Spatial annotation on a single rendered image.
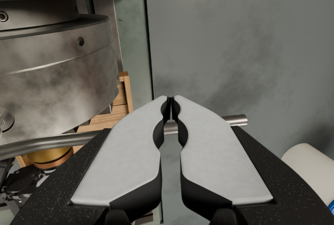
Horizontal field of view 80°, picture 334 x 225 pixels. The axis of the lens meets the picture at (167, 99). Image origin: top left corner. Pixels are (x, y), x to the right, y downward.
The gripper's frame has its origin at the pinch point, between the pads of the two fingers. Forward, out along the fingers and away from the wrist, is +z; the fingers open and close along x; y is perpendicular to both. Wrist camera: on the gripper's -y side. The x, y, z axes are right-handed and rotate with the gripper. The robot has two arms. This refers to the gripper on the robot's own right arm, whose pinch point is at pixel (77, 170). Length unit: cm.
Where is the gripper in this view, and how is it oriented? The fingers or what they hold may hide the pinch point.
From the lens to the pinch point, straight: 52.8
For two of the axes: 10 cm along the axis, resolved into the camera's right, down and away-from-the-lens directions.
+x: 2.3, 4.4, -8.6
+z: 9.7, -1.4, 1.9
